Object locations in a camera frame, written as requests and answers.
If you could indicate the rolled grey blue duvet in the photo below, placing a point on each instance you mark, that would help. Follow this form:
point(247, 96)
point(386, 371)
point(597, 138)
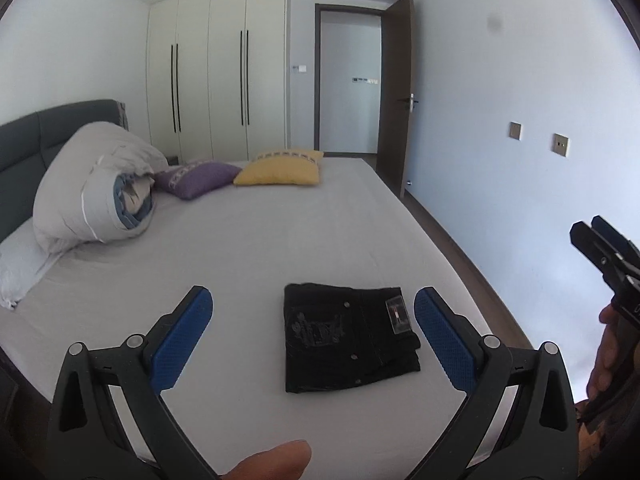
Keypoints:
point(97, 189)

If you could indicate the white bed sheet mattress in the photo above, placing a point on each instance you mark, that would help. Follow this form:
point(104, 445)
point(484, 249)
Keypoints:
point(245, 245)

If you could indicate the yellow pillow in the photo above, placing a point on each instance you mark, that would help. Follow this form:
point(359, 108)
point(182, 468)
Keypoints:
point(283, 167)

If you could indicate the wall socket plate far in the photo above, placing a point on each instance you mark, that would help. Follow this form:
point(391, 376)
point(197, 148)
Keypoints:
point(515, 130)

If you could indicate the wall switch plate near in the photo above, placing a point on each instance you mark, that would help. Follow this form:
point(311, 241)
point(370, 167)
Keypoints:
point(560, 145)

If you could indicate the black denim pants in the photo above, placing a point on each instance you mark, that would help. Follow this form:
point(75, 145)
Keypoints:
point(339, 338)

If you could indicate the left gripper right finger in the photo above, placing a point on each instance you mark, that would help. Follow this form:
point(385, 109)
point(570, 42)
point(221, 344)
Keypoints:
point(469, 363)

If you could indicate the dark grey headboard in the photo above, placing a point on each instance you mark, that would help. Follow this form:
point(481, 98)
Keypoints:
point(29, 144)

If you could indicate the right hand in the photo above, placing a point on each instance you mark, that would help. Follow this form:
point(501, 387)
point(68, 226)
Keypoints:
point(601, 375)

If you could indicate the cream wardrobe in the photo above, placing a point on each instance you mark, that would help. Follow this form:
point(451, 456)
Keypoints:
point(215, 78)

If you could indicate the left hand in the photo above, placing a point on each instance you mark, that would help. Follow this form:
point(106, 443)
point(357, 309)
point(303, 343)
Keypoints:
point(287, 461)

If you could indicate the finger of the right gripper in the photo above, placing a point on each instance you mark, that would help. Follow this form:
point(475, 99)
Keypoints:
point(593, 247)
point(626, 248)

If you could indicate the white pillow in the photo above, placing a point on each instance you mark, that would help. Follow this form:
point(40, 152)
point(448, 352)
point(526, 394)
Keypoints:
point(23, 264)

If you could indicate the brown wooden door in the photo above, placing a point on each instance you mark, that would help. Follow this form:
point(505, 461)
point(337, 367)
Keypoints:
point(397, 94)

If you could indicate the purple pillow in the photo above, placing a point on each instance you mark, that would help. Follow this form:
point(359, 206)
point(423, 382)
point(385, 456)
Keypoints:
point(196, 179)

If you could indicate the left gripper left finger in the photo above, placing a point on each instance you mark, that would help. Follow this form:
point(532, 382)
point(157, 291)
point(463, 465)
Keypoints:
point(172, 339)

